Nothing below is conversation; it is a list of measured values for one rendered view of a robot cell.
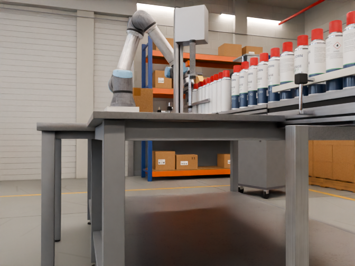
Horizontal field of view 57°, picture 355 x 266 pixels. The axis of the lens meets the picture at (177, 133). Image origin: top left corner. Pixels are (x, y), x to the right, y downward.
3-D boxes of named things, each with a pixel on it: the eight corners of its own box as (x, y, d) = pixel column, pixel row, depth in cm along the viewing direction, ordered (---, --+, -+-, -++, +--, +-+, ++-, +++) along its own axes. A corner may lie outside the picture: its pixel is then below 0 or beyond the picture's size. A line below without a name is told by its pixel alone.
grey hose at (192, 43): (196, 78, 175) (196, 39, 175) (190, 78, 174) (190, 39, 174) (194, 79, 178) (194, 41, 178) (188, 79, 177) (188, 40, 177)
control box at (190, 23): (204, 39, 174) (204, 4, 175) (174, 42, 180) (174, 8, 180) (208, 44, 184) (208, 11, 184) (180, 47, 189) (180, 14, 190)
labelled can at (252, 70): (263, 107, 131) (263, 57, 131) (251, 106, 130) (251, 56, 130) (256, 108, 136) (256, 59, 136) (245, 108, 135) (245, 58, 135)
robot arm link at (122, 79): (114, 89, 187) (114, 66, 187) (110, 93, 200) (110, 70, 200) (134, 90, 191) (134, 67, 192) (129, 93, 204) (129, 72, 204)
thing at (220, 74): (228, 113, 162) (228, 72, 162) (218, 112, 160) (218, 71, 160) (224, 113, 167) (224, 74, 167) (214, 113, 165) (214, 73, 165)
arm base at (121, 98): (136, 106, 188) (136, 89, 189) (109, 106, 186) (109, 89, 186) (135, 108, 203) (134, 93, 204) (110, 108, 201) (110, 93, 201)
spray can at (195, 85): (201, 116, 196) (201, 83, 196) (193, 116, 195) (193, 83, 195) (199, 117, 201) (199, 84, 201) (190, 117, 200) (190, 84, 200)
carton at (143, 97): (152, 124, 241) (152, 88, 241) (120, 124, 232) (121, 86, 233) (142, 125, 269) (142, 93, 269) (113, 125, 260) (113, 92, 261)
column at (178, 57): (183, 124, 184) (183, 7, 185) (175, 124, 183) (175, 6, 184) (180, 124, 188) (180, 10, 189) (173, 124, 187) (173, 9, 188)
